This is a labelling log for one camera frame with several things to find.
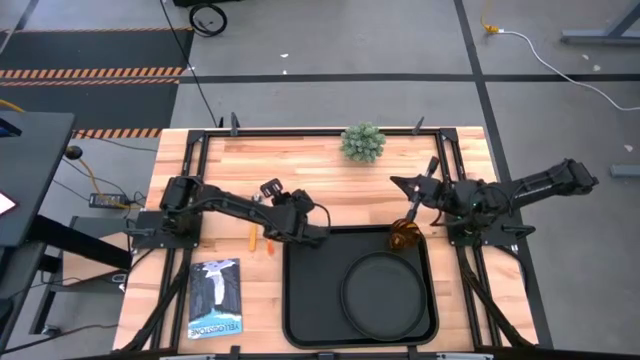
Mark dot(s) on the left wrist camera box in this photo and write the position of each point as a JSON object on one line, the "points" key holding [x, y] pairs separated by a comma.
{"points": [[272, 188]]}

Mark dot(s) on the Yellowstone waterfall booklet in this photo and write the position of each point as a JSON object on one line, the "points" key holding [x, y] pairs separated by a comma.
{"points": [[215, 300]]}

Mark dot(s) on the amber patterned drinking cup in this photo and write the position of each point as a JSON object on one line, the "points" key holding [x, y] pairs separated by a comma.
{"points": [[405, 235]]}

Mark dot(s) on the black floor mat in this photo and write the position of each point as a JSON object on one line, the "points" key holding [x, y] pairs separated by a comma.
{"points": [[90, 50]]}

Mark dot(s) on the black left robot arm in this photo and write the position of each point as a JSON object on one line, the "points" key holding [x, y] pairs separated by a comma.
{"points": [[235, 205]]}

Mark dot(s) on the black aluminium table frame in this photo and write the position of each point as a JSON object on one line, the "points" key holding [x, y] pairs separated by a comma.
{"points": [[300, 132]]}

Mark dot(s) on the black round plate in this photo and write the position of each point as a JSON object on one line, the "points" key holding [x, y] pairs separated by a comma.
{"points": [[384, 297]]}

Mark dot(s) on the white light bar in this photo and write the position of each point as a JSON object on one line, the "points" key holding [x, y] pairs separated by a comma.
{"points": [[465, 356]]}

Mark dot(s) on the black desk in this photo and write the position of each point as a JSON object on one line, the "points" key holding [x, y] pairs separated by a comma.
{"points": [[30, 165]]}

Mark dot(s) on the black round knob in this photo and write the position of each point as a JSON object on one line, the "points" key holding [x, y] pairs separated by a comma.
{"points": [[73, 152]]}

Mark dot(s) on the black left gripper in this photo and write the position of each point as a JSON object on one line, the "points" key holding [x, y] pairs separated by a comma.
{"points": [[299, 206]]}

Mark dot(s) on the green artificial plant in pot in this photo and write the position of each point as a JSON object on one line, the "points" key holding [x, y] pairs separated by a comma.
{"points": [[363, 142]]}

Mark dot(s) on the grey desk leg base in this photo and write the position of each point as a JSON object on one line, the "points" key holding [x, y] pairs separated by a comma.
{"points": [[595, 36]]}

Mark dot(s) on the black rectangular tray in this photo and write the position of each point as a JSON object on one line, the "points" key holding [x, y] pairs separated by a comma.
{"points": [[315, 295]]}

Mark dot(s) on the small grey block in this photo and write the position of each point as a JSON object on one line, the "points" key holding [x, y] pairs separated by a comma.
{"points": [[625, 171]]}

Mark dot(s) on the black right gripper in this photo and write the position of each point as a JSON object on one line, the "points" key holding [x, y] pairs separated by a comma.
{"points": [[439, 194]]}

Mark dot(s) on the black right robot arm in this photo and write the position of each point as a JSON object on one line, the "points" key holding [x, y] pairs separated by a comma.
{"points": [[540, 182]]}

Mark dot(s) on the black power adapter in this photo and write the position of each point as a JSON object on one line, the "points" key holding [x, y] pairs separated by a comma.
{"points": [[106, 200]]}

